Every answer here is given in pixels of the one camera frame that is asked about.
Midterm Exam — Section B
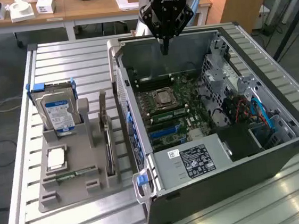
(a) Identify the graphics card with metal bracket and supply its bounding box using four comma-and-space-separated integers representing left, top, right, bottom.
95, 88, 118, 178

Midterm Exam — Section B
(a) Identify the white paper stack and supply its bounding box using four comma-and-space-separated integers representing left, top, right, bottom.
114, 0, 140, 12

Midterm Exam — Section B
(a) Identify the wooden cabinet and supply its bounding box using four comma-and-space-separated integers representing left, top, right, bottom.
201, 0, 283, 39

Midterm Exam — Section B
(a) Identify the silver perforated drive cage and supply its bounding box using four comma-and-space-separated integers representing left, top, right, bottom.
199, 50, 250, 124

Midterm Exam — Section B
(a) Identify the white box with red mark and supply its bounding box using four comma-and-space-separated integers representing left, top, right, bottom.
257, 3, 273, 29

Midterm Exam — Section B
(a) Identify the CPU with metal lid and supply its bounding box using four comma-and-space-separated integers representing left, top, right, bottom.
45, 146, 68, 171
157, 90, 175, 106

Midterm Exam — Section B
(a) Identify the green motherboard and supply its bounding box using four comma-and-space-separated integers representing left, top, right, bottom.
131, 69, 219, 154

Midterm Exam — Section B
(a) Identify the green RAM stick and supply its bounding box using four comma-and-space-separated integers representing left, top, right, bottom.
149, 106, 189, 120
151, 111, 192, 126
54, 169, 87, 182

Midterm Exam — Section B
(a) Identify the black metal pole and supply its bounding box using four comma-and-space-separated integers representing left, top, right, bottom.
266, 0, 299, 61

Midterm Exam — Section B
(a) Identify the small white cardboard box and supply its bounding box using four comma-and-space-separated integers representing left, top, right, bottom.
35, 0, 57, 15

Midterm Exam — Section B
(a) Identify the blue expansion slot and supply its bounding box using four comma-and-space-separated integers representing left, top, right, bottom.
147, 125, 184, 141

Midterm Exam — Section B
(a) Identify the white stacked tray box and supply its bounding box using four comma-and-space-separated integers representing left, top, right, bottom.
8, 0, 36, 24

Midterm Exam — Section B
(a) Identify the hard disk with blue caddy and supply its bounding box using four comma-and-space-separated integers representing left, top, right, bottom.
25, 77, 85, 143

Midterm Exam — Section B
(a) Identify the silver metal disk bay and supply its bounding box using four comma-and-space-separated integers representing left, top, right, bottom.
235, 71, 299, 152

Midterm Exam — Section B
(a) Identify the grey power supply unit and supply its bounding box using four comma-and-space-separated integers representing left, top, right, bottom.
147, 131, 237, 193

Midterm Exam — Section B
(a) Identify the grey plastic parts rack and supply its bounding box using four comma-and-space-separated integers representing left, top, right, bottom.
27, 94, 125, 214

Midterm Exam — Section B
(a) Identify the black open PC case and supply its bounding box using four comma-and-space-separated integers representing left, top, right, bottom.
105, 17, 299, 224

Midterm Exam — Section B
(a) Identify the wooden desk with white frame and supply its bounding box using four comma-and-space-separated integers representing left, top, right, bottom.
0, 0, 215, 49

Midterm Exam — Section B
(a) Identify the CPU socket with metal frame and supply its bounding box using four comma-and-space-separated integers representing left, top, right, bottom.
151, 85, 182, 110

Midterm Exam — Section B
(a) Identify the red wire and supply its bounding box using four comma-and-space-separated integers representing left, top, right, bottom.
232, 98, 249, 123

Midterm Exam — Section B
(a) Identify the blue disk wire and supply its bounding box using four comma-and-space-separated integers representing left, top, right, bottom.
251, 95, 275, 134

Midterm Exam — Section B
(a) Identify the orange wire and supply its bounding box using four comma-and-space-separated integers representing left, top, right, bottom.
245, 112, 263, 121

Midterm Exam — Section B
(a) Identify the white floor cable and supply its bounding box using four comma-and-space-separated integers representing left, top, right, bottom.
0, 93, 24, 112

